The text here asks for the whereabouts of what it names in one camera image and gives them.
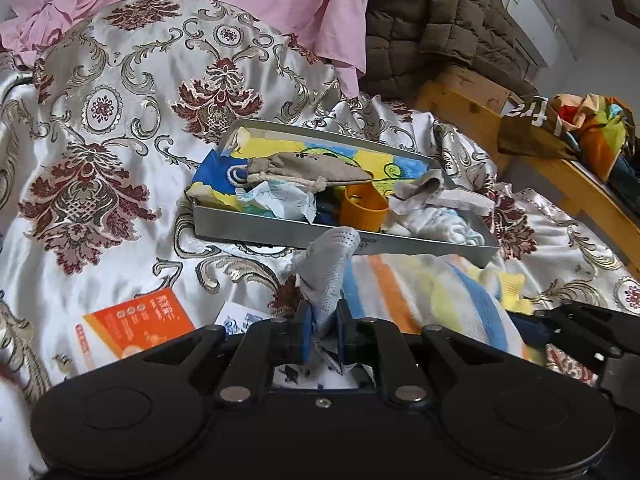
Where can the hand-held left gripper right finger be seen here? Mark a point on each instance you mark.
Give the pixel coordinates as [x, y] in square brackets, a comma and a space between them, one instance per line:
[345, 332]

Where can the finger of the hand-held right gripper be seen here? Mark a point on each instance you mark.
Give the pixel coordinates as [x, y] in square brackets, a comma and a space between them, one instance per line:
[536, 334]
[580, 317]

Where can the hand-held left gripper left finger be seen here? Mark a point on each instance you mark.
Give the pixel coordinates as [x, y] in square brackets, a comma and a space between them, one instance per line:
[303, 332]

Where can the grey mesh cloth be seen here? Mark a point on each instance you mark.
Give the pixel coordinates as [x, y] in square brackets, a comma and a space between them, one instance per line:
[327, 270]

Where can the striped fleece towel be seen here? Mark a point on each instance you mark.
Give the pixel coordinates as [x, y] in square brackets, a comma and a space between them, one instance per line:
[425, 290]

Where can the grey shallow box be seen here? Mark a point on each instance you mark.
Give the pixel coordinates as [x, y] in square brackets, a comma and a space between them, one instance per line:
[280, 232]

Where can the orange cup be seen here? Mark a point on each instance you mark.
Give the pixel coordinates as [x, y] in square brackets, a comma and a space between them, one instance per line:
[362, 210]

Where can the white blue striped socks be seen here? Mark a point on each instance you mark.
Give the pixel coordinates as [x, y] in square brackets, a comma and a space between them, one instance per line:
[440, 222]

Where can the grey sock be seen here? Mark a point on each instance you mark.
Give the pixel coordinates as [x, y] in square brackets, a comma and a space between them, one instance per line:
[422, 185]

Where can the white dark-patterned cloth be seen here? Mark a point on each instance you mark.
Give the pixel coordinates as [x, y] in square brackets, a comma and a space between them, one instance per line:
[310, 376]

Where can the white blue printed packet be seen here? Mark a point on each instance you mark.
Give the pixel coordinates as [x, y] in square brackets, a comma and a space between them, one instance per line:
[240, 317]

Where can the blue jeans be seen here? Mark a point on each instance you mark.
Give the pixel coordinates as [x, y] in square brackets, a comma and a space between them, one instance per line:
[625, 175]

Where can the orange white carton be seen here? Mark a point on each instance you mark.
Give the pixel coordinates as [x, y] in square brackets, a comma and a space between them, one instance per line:
[130, 325]

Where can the colourful cartoon drawing paper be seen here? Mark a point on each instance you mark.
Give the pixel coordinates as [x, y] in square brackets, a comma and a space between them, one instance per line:
[265, 147]

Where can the multicolour patchwork cloth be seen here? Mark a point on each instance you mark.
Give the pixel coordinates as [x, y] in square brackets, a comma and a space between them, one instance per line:
[595, 125]

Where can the floral satin blanket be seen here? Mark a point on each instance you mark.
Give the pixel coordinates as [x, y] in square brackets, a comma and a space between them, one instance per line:
[100, 160]

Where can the white air conditioner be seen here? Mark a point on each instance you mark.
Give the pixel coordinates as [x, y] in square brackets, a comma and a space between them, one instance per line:
[530, 20]

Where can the brown quilted jacket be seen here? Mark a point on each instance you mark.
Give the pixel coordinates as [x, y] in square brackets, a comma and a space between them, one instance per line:
[440, 25]

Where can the wooden bed frame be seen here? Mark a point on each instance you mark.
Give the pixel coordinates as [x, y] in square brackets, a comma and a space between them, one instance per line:
[460, 95]

